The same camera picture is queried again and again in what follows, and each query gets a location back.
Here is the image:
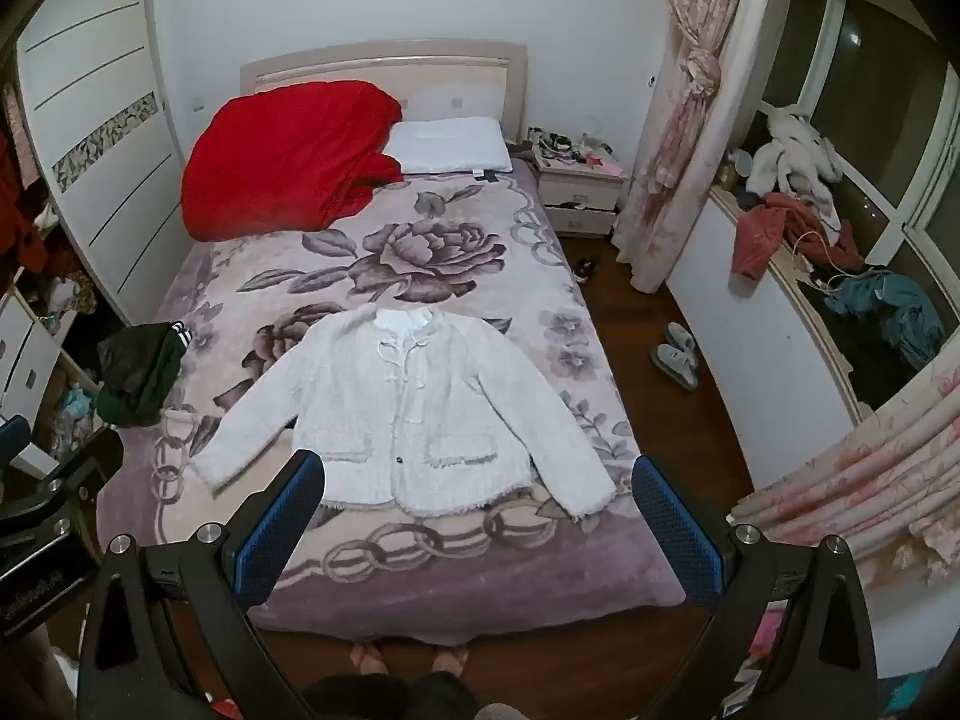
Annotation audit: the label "white plush toy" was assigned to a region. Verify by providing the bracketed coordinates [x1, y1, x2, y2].
[746, 105, 845, 200]

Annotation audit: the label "red garment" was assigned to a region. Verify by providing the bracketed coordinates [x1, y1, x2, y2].
[731, 191, 865, 280]

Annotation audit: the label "white charging cable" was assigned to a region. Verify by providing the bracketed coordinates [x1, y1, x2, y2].
[782, 229, 850, 295]

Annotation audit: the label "beige wooden bed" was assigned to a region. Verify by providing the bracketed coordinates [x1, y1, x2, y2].
[97, 41, 713, 647]

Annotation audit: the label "white drawer cabinet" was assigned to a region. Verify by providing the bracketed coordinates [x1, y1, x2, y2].
[0, 292, 100, 481]

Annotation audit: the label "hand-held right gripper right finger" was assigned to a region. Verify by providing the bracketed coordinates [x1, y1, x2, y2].
[631, 454, 878, 720]

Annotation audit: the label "floral plush blanket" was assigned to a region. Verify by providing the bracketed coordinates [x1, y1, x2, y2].
[97, 165, 713, 647]

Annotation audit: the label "pink floral tied curtain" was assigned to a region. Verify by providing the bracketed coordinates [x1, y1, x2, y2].
[611, 0, 760, 293]

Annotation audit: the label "nightstand clutter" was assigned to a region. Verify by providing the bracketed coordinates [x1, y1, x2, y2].
[525, 124, 625, 170]

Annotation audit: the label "red quilt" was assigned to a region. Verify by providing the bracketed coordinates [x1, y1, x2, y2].
[181, 80, 406, 243]

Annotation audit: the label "black garment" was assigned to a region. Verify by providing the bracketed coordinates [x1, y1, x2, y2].
[801, 289, 925, 407]

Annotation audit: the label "person's left forearm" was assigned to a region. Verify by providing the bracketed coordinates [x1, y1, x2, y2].
[0, 619, 76, 720]

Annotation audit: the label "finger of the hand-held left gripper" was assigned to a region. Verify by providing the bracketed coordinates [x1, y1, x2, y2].
[0, 415, 32, 470]
[0, 430, 125, 541]

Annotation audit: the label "white fuzzy jacket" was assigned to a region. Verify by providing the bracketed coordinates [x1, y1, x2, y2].
[187, 306, 617, 520]

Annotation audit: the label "white sliding-door wardrobe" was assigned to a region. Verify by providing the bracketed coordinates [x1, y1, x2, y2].
[15, 0, 190, 325]

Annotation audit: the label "person's dark trousers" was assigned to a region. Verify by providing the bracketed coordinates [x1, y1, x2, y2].
[300, 671, 481, 720]

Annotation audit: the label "pink floral loose curtain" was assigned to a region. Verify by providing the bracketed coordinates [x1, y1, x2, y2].
[727, 360, 960, 590]

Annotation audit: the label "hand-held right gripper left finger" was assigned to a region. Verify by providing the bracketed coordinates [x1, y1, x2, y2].
[75, 450, 327, 720]

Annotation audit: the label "grey slipper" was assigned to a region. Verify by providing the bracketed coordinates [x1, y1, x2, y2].
[650, 345, 700, 392]
[666, 322, 703, 362]

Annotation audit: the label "window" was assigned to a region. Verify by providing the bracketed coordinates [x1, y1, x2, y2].
[757, 0, 960, 275]

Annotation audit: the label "red hanging clothes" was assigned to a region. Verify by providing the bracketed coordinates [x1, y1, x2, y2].
[0, 120, 50, 272]

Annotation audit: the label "white nightstand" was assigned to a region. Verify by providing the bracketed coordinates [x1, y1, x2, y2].
[536, 157, 629, 239]

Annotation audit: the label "teal garment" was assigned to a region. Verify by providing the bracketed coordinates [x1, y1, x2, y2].
[823, 270, 947, 370]

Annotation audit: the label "white pillow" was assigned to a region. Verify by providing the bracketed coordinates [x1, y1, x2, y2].
[384, 116, 513, 175]

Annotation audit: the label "dark green garment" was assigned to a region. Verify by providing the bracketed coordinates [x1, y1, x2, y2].
[96, 321, 194, 427]

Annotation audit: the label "white window bench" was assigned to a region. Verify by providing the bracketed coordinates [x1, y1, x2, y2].
[666, 186, 865, 497]

